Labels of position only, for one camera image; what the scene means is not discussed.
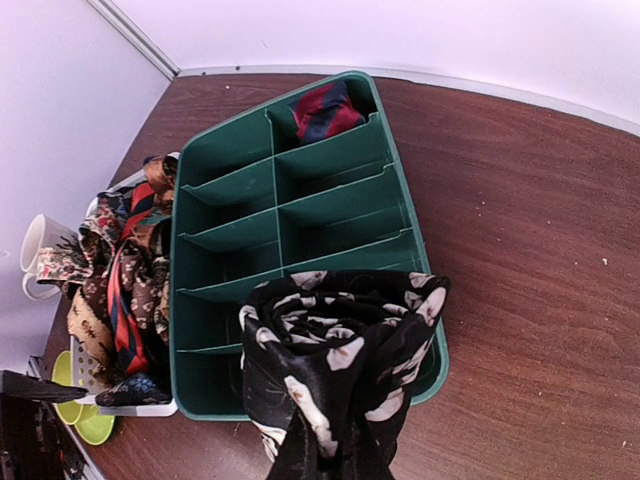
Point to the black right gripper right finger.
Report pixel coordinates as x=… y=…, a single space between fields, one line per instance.
x=369 y=443

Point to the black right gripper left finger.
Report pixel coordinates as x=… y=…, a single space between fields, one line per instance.
x=297 y=457

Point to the black white floral tie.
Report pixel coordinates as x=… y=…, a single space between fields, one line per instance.
x=337 y=347

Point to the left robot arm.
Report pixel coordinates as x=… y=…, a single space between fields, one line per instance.
x=33 y=442

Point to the orange navy striped tie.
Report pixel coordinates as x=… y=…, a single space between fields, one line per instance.
x=128 y=341

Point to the green plate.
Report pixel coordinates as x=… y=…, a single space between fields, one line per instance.
x=93 y=427

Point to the white plastic basket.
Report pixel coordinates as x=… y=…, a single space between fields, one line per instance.
x=131 y=404

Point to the green bowl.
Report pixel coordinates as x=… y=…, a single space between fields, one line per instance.
x=68 y=411

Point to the tan black patterned tie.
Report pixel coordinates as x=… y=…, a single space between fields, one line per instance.
x=89 y=322

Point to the green divided organizer tray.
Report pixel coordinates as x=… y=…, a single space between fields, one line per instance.
x=253 y=203

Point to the white ceramic mug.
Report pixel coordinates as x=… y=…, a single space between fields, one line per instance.
x=43 y=232

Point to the red blue rolled tie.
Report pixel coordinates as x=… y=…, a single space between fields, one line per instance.
x=325 y=112

